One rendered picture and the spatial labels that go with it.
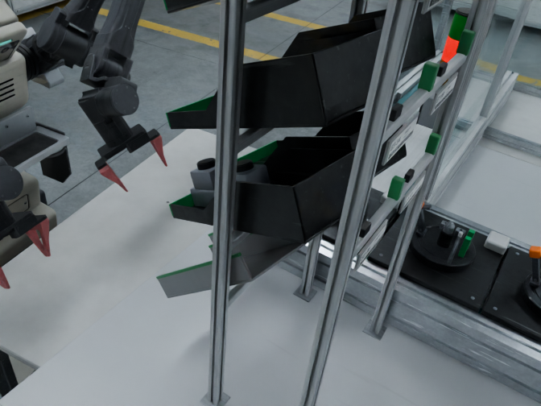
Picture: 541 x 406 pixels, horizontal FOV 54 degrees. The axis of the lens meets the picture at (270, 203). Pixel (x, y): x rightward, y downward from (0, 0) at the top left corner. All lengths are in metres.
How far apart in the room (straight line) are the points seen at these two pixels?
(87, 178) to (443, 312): 2.29
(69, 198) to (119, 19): 1.88
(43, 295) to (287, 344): 0.52
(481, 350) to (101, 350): 0.73
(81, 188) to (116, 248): 1.69
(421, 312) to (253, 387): 0.37
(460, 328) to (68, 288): 0.81
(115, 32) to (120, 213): 0.48
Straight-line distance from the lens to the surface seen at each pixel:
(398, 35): 0.47
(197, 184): 0.83
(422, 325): 1.14
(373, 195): 1.33
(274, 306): 1.16
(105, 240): 1.31
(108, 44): 1.10
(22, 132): 1.38
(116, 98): 1.01
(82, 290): 1.21
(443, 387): 1.12
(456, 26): 1.20
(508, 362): 1.14
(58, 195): 2.94
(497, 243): 1.27
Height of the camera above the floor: 1.72
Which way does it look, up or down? 37 degrees down
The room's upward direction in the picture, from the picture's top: 7 degrees clockwise
